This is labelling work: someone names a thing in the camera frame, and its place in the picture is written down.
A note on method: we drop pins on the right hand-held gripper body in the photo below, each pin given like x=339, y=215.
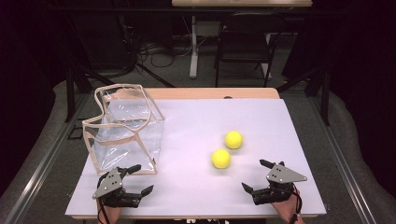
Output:
x=281, y=175

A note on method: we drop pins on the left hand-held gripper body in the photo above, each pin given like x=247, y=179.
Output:
x=109, y=183

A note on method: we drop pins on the yellow tennis ball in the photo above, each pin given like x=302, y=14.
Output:
x=233, y=139
x=221, y=158

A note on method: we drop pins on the clear plastic bag beige trim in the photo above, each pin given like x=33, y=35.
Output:
x=130, y=109

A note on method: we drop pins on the person's left hand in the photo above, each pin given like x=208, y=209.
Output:
x=113, y=214

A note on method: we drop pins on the person's right hand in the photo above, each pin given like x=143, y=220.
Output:
x=285, y=211

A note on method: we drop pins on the black metal stand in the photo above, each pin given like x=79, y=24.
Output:
x=70, y=93
x=325, y=93

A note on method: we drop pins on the black folding chair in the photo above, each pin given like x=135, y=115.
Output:
x=243, y=46

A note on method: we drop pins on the white-legged wooden desk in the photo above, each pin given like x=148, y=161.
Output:
x=194, y=62

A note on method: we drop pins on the aluminium frame rail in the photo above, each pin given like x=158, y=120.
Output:
x=342, y=161
x=46, y=158

